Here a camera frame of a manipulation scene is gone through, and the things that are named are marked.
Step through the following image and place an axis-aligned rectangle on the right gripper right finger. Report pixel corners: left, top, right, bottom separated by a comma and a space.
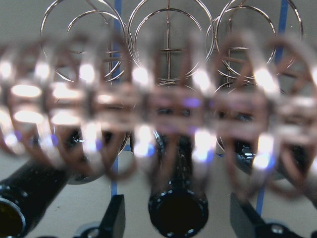
230, 193, 266, 238

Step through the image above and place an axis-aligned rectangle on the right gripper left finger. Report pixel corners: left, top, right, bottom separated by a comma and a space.
99, 194, 125, 238

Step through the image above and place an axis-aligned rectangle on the dark wine bottle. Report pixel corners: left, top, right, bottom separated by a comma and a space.
215, 133, 317, 179
148, 136, 209, 238
0, 128, 129, 238

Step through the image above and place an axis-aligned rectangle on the copper wire bottle basket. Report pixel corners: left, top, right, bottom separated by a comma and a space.
0, 0, 317, 199

